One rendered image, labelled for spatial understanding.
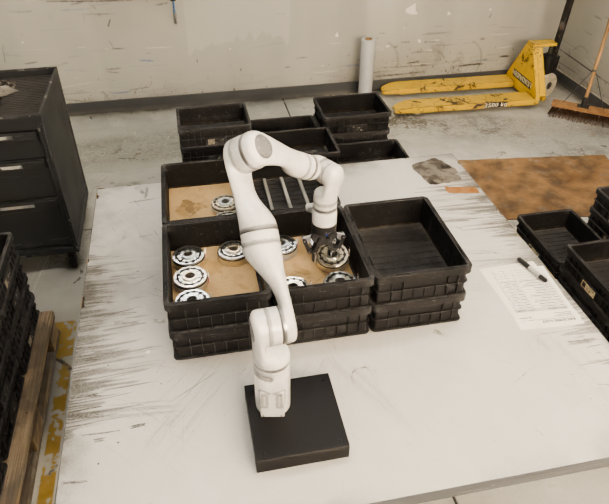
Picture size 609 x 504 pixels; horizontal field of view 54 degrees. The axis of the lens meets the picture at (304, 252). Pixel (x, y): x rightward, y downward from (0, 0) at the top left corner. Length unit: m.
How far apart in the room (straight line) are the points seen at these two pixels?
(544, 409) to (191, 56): 3.92
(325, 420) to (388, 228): 0.79
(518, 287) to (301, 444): 0.98
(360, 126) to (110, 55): 2.25
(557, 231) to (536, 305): 1.23
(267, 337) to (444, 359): 0.66
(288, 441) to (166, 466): 0.31
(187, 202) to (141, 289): 0.38
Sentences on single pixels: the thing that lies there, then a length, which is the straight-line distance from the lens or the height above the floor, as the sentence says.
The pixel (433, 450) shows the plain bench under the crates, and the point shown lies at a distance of 1.65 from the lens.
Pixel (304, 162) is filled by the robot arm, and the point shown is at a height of 1.27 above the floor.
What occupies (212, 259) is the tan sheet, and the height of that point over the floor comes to 0.83.
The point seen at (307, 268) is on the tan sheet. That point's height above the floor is 0.83.
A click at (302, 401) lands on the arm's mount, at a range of 1.64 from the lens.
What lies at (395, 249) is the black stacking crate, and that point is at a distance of 2.02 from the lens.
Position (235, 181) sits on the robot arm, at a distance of 1.46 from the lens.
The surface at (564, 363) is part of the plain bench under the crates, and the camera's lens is 1.96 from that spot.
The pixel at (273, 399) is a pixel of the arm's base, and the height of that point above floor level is 0.82.
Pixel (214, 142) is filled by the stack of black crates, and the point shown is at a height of 0.50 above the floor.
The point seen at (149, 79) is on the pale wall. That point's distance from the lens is 5.05.
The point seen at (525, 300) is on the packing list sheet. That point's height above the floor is 0.70.
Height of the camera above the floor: 2.04
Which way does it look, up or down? 37 degrees down
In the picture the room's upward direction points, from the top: straight up
